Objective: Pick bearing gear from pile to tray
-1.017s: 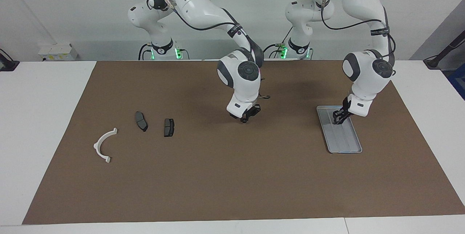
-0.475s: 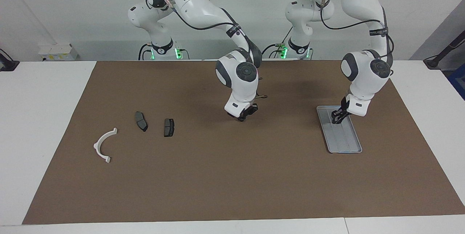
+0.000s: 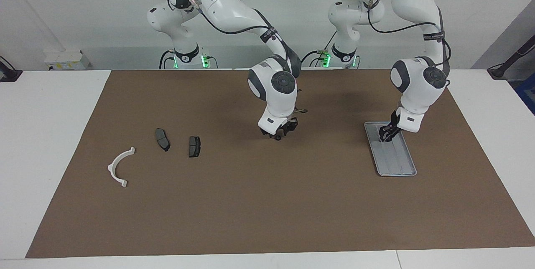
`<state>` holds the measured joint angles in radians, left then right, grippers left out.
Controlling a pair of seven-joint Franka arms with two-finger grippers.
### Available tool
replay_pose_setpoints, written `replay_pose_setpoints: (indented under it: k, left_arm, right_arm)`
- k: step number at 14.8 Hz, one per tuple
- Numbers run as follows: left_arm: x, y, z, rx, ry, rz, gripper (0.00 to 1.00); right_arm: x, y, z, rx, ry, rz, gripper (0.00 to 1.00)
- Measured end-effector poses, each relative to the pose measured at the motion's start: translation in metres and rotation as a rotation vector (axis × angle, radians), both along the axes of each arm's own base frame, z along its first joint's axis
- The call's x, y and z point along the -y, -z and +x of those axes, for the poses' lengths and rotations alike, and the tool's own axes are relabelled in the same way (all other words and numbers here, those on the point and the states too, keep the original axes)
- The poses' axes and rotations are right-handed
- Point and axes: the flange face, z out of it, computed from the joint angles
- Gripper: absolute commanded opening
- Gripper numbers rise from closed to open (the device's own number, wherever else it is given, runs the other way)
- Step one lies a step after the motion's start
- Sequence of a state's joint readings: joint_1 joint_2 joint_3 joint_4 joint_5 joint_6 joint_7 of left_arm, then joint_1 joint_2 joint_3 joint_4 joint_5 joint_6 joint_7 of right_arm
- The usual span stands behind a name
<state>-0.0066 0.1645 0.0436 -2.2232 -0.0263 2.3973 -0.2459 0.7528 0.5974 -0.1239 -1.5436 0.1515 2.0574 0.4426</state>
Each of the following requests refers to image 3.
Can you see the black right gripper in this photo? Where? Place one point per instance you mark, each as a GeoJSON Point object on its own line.
{"type": "Point", "coordinates": [291, 125]}

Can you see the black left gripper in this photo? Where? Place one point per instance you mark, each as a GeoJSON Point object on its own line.
{"type": "Point", "coordinates": [394, 123]}

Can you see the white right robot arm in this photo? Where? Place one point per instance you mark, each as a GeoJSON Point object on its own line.
{"type": "Point", "coordinates": [225, 1]}

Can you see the silver metal tray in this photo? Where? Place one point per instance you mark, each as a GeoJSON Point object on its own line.
{"type": "Point", "coordinates": [397, 160]}

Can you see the brown table mat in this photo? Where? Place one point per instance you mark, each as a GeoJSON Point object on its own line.
{"type": "Point", "coordinates": [267, 210]}

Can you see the rectangular dark grey brake pad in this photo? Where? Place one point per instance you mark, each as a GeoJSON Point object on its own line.
{"type": "Point", "coordinates": [194, 147]}

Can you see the curved dark grey brake pad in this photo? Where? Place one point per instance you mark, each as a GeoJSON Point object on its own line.
{"type": "Point", "coordinates": [162, 137]}

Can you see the black angled stand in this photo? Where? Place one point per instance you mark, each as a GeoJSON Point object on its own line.
{"type": "Point", "coordinates": [499, 70]}

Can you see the blue crate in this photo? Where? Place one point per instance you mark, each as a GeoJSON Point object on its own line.
{"type": "Point", "coordinates": [527, 93]}

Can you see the black clamp stand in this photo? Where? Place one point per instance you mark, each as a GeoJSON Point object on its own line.
{"type": "Point", "coordinates": [8, 74]}

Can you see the white semicircular bracket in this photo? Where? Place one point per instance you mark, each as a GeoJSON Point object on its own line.
{"type": "Point", "coordinates": [112, 169]}

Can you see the white wall socket box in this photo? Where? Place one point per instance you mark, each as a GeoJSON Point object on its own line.
{"type": "Point", "coordinates": [67, 58]}

